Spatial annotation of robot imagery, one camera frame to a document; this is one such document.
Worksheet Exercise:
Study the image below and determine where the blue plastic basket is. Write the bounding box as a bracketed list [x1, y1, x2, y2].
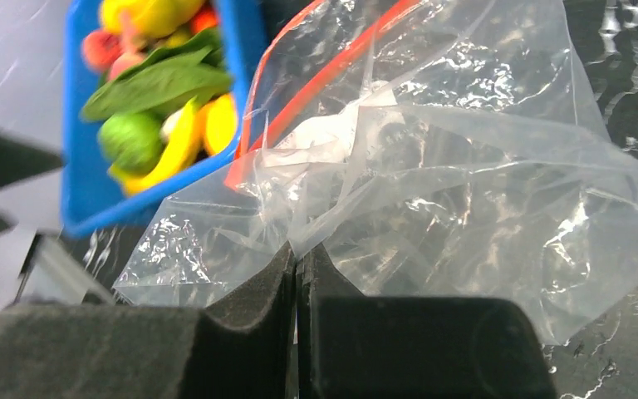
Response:
[61, 1, 267, 236]

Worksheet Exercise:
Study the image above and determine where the clear zip top bag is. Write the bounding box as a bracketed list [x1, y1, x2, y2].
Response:
[114, 1, 638, 344]

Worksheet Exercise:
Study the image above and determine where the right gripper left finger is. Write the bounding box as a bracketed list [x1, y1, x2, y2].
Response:
[0, 245, 295, 398]

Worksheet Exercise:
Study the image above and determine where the yellow banana bunch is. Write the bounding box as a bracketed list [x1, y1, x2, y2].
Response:
[107, 97, 201, 197]

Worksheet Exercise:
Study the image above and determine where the orange peach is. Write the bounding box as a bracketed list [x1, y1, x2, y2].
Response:
[81, 29, 122, 73]

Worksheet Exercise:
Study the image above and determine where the green leaf vegetable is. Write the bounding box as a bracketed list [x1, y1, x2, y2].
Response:
[81, 28, 233, 121]

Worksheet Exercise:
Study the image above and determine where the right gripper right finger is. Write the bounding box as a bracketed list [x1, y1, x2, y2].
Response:
[296, 245, 557, 398]

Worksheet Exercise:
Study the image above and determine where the yellow bell pepper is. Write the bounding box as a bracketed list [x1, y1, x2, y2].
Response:
[200, 94, 238, 155]

